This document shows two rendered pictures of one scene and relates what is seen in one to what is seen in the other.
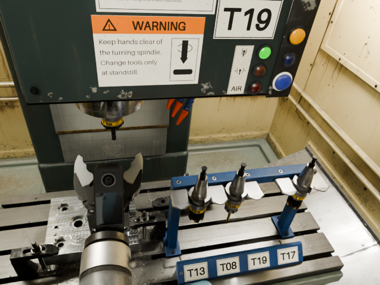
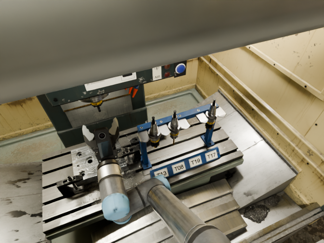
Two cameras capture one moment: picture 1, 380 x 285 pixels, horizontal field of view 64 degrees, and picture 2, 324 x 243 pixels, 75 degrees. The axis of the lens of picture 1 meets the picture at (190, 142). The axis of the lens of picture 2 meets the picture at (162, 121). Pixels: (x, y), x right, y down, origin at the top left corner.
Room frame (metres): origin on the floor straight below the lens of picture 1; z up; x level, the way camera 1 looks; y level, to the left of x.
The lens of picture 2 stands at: (-0.12, -0.05, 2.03)
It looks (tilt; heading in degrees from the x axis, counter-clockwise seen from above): 47 degrees down; 357
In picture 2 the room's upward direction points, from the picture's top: 2 degrees counter-clockwise
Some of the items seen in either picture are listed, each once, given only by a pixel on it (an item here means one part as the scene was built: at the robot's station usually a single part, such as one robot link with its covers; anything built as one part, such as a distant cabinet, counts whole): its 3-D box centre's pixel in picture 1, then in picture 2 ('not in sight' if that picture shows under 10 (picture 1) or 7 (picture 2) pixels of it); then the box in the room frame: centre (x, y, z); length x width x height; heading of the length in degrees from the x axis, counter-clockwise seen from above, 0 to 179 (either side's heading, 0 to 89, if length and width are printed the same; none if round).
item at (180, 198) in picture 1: (180, 199); (143, 136); (0.56, 0.01, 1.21); 0.07 x 0.05 x 0.01; 17
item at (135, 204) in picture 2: not in sight; (124, 206); (0.18, 0.07, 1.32); 0.11 x 0.08 x 0.11; 116
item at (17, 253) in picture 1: (36, 256); (71, 183); (0.47, 0.43, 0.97); 0.13 x 0.03 x 0.15; 107
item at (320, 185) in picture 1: (318, 182); (220, 112); (0.69, -0.41, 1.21); 0.07 x 0.05 x 0.01; 17
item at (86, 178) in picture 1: (83, 178); (88, 137); (0.40, 0.20, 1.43); 0.09 x 0.03 x 0.06; 42
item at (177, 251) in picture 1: (173, 219); (143, 148); (0.61, 0.02, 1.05); 0.10 x 0.05 x 0.30; 17
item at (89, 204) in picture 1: (108, 220); (106, 155); (0.32, 0.13, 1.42); 0.12 x 0.08 x 0.09; 14
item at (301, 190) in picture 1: (302, 184); (211, 115); (0.67, -0.36, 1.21); 0.06 x 0.06 x 0.03
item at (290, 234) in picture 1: (293, 202); (210, 126); (0.74, -0.40, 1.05); 0.10 x 0.05 x 0.30; 17
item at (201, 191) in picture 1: (201, 185); (154, 127); (0.58, -0.04, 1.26); 0.04 x 0.04 x 0.07
